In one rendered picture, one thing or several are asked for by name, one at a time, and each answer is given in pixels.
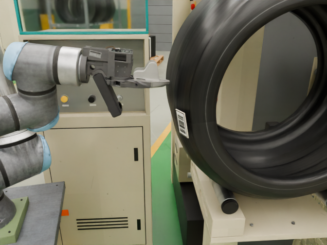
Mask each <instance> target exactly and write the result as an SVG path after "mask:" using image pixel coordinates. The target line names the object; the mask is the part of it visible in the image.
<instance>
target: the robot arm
mask: <svg viewBox="0 0 327 245"><path fill-rule="evenodd" d="M92 65H94V66H95V68H93V67H92ZM132 66H133V50H130V49H120V48H115V47H113V46H108V47H106V48H105V49H104V48H95V47H92V46H85V47H83V50H82V49H81V48H74V47H65V46H63V47H62V46H54V45H45V44H36V43H29V42H13V43H11V44H10V45H9V46H8V47H7V49H6V51H5V53H4V55H3V52H2V49H1V46H0V229H1V228H3V227H4V226H6V225H7V224H8V223H9V222H10V221H11V220H12V219H13V218H14V216H15V215H16V211H17V210H16V207H15V204H14V203H13V201H11V200H10V199H9V198H8V197H7V196H6V195H5V194H4V191H3V189H5V188H8V187H10V186H12V185H15V184H17V183H19V182H22V181H24V180H26V179H29V178H31V177H33V176H35V175H38V174H40V173H42V172H43V171H45V170H48V169H49V168H50V166H51V163H52V158H51V153H50V148H49V146H48V144H47V142H46V140H45V139H44V137H43V136H42V135H39V134H38V135H37V134H36V132H41V131H46V130H49V129H51V128H52V127H54V126H55V125H56V124H57V122H58V120H59V105H58V98H57V89H56V85H68V86H78V87H79V86H81V84H82V83H88V82H89V79H90V75H91V76H93V79H94V81H95V83H96V85H97V87H98V89H99V91H100V93H101V95H102V97H103V99H104V101H105V103H106V105H107V107H108V111H109V112H110V113H111V115H112V117H113V118H115V117H118V116H120V115H121V114H122V104H121V103H120V102H119V100H118V98H117V96H116V94H115V92H114V90H113V88H112V86H113V87H119V88H159V87H164V86H166V85H168V84H169V83H170V81H169V80H166V79H162V78H159V73H158V66H157V63H156V61H154V60H149V61H148V63H147V64H146V66H145V67H144V68H136V69H135V70H134V72H133V73H131V70H132ZM13 81H15V82H16V86H17V91H18V92H16V89H15V86H14V83H13Z"/></svg>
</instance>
